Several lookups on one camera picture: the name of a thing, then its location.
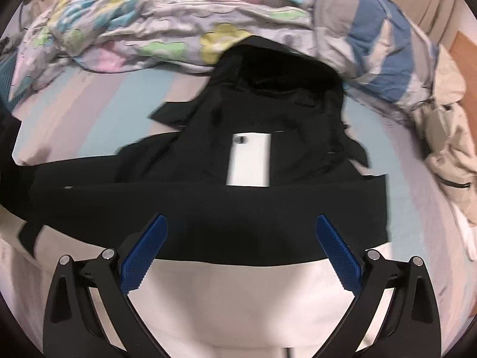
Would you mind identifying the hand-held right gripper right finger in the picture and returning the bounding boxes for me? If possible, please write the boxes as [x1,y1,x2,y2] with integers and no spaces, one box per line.
[315,214,443,358]

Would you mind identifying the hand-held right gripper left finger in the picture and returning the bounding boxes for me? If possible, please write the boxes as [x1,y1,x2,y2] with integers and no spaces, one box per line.
[43,214,176,358]

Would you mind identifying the black jacket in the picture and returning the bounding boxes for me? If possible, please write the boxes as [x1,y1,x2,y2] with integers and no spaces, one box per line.
[18,35,390,265]

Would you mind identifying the white garment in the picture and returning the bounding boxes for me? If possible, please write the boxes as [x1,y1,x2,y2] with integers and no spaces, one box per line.
[0,224,377,358]

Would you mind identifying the pastel striped bed sheet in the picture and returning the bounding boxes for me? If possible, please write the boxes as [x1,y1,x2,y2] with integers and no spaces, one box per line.
[0,63,474,306]

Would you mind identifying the beige garment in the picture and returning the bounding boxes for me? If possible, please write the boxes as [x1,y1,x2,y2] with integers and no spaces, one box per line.
[412,45,477,228]

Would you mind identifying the dark cloth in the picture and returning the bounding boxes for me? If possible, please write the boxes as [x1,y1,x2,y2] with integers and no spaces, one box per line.
[0,106,23,213]

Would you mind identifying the blue grey striped quilt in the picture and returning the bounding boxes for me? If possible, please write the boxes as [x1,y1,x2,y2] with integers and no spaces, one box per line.
[313,0,440,110]

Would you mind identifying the teal pillow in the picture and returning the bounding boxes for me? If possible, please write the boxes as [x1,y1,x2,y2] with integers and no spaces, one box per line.
[0,58,17,98]

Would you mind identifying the floral duvet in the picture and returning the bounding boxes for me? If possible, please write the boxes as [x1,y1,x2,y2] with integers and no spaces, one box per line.
[9,0,321,101]

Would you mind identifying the wooden furniture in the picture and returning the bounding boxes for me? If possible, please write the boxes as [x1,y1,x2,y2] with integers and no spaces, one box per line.
[449,32,477,79]

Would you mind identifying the beige curtain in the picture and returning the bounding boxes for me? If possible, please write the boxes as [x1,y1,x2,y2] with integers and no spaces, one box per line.
[373,0,466,45]

